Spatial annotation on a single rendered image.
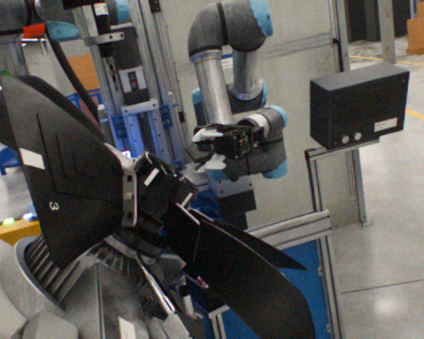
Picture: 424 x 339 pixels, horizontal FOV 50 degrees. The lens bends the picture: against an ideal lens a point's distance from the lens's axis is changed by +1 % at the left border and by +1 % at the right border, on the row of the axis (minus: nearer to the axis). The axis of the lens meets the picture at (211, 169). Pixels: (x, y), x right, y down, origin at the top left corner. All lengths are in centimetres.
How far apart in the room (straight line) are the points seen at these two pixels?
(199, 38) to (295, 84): 170
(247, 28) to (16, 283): 88
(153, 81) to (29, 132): 130
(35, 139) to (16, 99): 5
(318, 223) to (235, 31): 62
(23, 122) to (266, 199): 255
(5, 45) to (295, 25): 185
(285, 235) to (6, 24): 103
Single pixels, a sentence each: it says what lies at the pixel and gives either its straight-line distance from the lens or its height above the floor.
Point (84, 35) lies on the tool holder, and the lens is 83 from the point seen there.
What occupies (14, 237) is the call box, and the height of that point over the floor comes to 105.
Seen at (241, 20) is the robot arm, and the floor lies 145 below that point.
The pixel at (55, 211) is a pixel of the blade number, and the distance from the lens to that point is 49.
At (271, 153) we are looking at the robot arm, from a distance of 125.
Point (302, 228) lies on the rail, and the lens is 142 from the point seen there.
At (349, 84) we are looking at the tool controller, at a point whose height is 123.
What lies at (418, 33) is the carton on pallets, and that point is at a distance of 1309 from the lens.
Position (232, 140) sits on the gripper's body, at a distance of 108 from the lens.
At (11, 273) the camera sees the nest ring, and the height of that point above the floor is 115.
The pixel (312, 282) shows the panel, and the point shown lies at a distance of 153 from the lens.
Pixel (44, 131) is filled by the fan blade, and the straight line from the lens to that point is 53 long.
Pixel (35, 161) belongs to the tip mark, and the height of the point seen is 134.
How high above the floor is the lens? 142
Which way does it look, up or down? 16 degrees down
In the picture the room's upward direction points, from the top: 12 degrees counter-clockwise
